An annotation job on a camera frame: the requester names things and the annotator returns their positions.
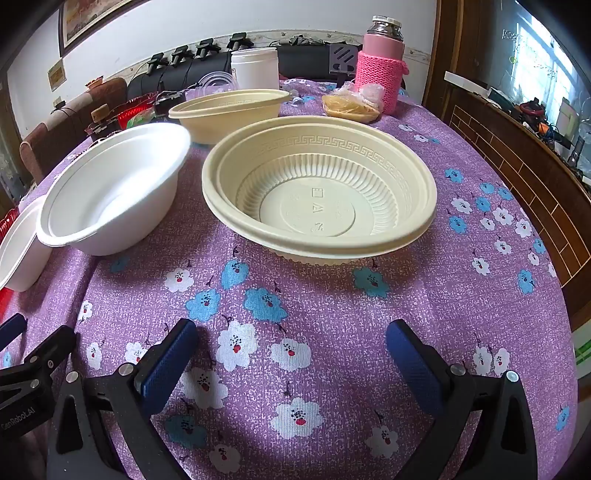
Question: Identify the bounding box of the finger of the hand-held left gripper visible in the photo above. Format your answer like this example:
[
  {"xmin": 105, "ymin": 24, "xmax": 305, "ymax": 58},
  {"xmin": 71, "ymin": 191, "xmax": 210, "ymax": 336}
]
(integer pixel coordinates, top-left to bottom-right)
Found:
[
  {"xmin": 0, "ymin": 313, "xmax": 28, "ymax": 352},
  {"xmin": 0, "ymin": 325, "xmax": 78, "ymax": 393}
]

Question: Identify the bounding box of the green and white carton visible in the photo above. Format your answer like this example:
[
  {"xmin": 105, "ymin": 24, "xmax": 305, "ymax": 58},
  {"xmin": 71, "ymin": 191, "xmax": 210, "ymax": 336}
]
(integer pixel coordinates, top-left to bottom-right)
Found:
[{"xmin": 571, "ymin": 323, "xmax": 591, "ymax": 384}]

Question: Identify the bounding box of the clear plastic container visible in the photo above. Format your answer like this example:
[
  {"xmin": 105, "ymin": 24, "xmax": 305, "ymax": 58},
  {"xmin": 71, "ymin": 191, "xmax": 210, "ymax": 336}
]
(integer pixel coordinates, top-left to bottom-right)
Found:
[{"xmin": 194, "ymin": 71, "xmax": 234, "ymax": 100}]

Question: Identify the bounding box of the wooden cabinet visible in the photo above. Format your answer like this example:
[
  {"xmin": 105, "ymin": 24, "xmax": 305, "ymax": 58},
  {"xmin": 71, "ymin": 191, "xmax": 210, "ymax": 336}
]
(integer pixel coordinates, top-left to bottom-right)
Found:
[{"xmin": 422, "ymin": 0, "xmax": 591, "ymax": 333}]

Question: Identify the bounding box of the white flat box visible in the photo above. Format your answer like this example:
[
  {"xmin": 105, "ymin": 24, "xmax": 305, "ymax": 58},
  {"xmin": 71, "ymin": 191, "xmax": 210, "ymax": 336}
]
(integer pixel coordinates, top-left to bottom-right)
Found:
[{"xmin": 444, "ymin": 71, "xmax": 490, "ymax": 99}]

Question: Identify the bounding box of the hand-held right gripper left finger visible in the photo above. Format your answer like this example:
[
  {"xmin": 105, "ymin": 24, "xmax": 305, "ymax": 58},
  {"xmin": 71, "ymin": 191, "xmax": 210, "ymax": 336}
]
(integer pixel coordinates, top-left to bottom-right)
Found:
[{"xmin": 46, "ymin": 318, "xmax": 200, "ymax": 480}]

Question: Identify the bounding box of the red glass bowl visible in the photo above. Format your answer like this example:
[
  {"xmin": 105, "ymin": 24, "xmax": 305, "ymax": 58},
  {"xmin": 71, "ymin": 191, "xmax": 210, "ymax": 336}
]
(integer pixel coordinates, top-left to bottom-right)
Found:
[{"xmin": 113, "ymin": 92, "xmax": 160, "ymax": 130}]

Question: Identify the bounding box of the slotted metal phone stand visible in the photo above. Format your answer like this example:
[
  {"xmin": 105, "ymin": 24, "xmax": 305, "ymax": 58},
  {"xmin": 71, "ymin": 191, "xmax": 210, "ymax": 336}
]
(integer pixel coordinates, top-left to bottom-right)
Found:
[{"xmin": 327, "ymin": 43, "xmax": 362, "ymax": 77}]

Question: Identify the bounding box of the window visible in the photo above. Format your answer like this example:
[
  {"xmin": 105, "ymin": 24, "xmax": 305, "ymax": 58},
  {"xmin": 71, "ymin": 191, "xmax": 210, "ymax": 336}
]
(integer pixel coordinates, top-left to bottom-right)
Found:
[{"xmin": 503, "ymin": 9, "xmax": 578, "ymax": 93}]

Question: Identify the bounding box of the black jar with cork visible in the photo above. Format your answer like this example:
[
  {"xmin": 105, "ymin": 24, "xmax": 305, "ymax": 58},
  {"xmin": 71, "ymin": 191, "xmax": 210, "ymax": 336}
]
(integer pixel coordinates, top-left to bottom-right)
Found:
[{"xmin": 85, "ymin": 105, "xmax": 122, "ymax": 141}]

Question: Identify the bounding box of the pink thermos with knitted sleeve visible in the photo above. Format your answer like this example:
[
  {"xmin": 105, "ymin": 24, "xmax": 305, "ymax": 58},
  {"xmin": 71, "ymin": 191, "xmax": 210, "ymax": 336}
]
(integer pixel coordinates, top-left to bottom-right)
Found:
[{"xmin": 354, "ymin": 15, "xmax": 411, "ymax": 115}]

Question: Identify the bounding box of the framed wall picture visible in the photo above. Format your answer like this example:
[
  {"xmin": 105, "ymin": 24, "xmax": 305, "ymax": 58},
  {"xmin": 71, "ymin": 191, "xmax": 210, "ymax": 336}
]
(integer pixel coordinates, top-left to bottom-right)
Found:
[{"xmin": 59, "ymin": 0, "xmax": 148, "ymax": 56}]

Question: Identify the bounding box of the large beige plastic bowl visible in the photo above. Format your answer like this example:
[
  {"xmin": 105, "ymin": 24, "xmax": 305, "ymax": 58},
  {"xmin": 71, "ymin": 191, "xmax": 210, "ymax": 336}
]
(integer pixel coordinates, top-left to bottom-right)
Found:
[{"xmin": 202, "ymin": 115, "xmax": 438, "ymax": 266}]

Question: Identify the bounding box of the brown chair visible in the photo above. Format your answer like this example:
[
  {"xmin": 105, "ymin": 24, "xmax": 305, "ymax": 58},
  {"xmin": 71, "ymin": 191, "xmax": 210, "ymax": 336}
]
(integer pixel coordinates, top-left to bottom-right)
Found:
[
  {"xmin": 19, "ymin": 90, "xmax": 93, "ymax": 185},
  {"xmin": 88, "ymin": 78, "xmax": 127, "ymax": 112}
]

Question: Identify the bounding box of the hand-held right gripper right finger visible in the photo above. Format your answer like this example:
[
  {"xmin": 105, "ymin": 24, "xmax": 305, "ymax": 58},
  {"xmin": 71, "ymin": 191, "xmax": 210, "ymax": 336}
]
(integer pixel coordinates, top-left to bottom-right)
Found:
[{"xmin": 385, "ymin": 318, "xmax": 539, "ymax": 480}]

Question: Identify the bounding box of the purple floral tablecloth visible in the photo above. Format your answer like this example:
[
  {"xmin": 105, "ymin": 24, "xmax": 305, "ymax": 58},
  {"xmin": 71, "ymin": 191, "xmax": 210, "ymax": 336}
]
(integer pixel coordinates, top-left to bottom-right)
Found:
[{"xmin": 0, "ymin": 78, "xmax": 583, "ymax": 480}]

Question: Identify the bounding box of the large white foam bowl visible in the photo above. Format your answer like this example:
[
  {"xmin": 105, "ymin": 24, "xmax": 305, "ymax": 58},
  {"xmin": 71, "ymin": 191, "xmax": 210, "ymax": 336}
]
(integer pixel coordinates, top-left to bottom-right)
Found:
[{"xmin": 36, "ymin": 122, "xmax": 192, "ymax": 257}]

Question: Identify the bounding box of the small framed wall sign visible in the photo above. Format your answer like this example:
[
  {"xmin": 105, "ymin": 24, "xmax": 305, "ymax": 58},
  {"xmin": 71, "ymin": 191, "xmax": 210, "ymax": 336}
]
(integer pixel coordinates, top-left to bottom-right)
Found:
[{"xmin": 47, "ymin": 58, "xmax": 65, "ymax": 90}]

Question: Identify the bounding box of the plastic bag of food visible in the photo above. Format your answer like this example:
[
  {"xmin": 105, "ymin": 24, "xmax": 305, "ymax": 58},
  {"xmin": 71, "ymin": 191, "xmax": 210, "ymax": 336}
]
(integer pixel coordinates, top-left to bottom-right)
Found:
[{"xmin": 322, "ymin": 82, "xmax": 384, "ymax": 124}]

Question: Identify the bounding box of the white plastic jar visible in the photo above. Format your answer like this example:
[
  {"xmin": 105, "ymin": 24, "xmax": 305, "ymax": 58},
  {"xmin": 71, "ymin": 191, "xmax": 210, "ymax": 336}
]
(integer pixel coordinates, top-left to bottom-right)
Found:
[{"xmin": 230, "ymin": 47, "xmax": 280, "ymax": 92}]

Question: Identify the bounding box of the black sofa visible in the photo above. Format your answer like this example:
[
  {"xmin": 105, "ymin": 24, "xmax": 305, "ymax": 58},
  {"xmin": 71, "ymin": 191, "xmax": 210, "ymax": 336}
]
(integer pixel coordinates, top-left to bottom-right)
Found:
[{"xmin": 127, "ymin": 46, "xmax": 407, "ymax": 100}]

